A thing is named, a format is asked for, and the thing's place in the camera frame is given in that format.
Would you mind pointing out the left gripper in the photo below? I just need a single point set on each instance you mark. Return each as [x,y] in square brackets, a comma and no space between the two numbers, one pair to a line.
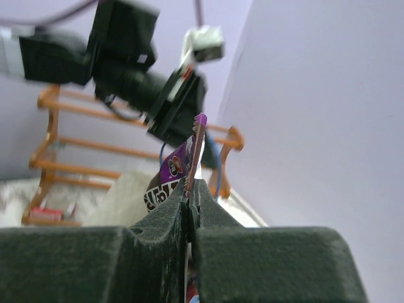
[171,117]

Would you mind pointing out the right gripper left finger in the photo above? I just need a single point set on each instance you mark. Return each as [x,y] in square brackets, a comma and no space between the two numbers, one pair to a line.
[71,264]

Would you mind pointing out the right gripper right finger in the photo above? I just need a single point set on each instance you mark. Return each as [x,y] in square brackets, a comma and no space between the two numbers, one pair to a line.
[271,264]

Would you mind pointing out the brown chocolate candy pack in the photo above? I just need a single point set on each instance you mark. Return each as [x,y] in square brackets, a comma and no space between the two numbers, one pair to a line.
[168,230]

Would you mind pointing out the blue checkered paper bag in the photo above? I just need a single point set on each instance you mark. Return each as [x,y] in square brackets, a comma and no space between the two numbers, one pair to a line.
[135,194]

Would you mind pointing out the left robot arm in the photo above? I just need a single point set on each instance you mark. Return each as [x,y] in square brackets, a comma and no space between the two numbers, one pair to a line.
[117,58]

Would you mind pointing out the orange wooden rack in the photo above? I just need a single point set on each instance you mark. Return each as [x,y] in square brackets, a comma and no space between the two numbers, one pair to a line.
[77,161]

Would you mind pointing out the red white small box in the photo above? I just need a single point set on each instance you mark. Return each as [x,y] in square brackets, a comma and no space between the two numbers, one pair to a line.
[47,213]

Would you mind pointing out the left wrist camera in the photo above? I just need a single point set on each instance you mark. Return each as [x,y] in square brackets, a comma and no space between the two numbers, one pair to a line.
[202,44]

